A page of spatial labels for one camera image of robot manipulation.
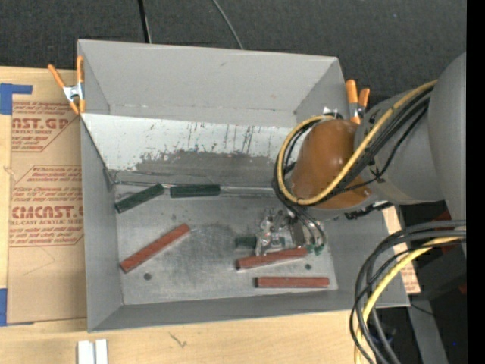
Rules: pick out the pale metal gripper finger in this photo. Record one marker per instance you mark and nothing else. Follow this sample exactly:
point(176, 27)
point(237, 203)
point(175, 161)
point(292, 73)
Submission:
point(271, 244)
point(273, 221)

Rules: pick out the red-brown flat block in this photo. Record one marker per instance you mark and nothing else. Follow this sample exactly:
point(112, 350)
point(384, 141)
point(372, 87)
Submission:
point(265, 260)
point(155, 248)
point(291, 282)

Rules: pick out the dark green flat block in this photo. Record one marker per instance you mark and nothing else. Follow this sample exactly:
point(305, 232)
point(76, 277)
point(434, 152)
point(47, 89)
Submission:
point(245, 242)
point(194, 191)
point(139, 198)

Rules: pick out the grey metal bin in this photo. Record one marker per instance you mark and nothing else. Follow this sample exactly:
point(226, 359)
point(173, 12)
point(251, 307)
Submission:
point(212, 241)

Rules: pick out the brown cardboard board, red print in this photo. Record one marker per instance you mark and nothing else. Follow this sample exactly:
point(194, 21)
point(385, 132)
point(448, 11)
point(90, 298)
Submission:
point(45, 188)

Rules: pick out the black cylinder on white bracket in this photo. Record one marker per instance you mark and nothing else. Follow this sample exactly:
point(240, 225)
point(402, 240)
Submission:
point(360, 212)

